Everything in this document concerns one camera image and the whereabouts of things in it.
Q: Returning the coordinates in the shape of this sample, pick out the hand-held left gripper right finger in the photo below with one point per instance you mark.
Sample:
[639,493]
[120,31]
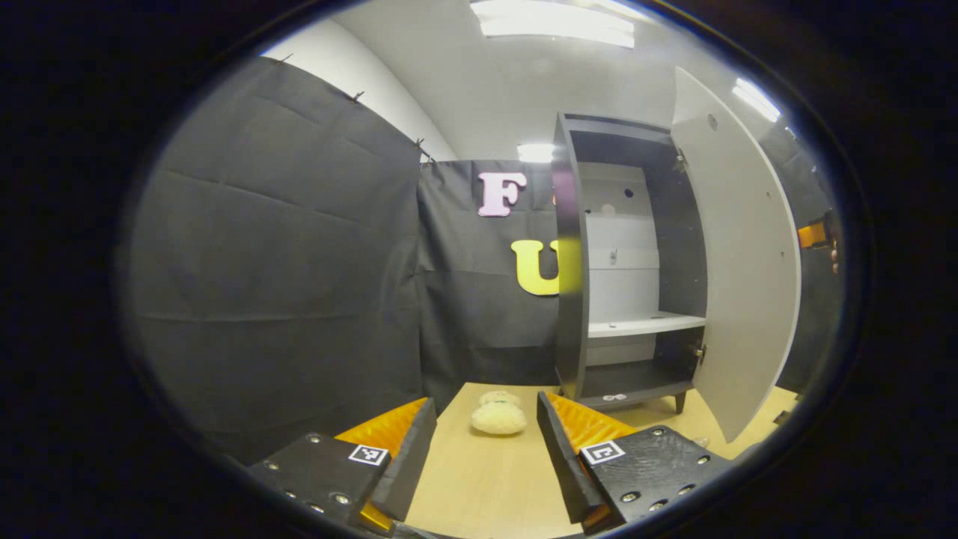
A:
[561,464]

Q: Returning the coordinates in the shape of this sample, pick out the white cabinet door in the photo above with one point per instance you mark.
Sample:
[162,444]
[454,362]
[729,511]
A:
[748,262]

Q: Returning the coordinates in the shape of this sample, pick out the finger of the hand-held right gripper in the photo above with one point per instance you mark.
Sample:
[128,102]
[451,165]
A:
[812,235]

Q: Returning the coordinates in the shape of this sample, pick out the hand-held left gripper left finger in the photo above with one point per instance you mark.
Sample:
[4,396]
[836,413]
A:
[408,464]

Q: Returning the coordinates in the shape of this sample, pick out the cream plush toy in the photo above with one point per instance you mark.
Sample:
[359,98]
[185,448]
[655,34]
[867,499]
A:
[498,419]

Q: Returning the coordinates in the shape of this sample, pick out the black backdrop cloth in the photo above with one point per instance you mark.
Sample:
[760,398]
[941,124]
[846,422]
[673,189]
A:
[284,284]

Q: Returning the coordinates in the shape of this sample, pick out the ceiling light panel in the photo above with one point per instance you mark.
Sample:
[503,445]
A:
[554,22]
[756,99]
[536,153]

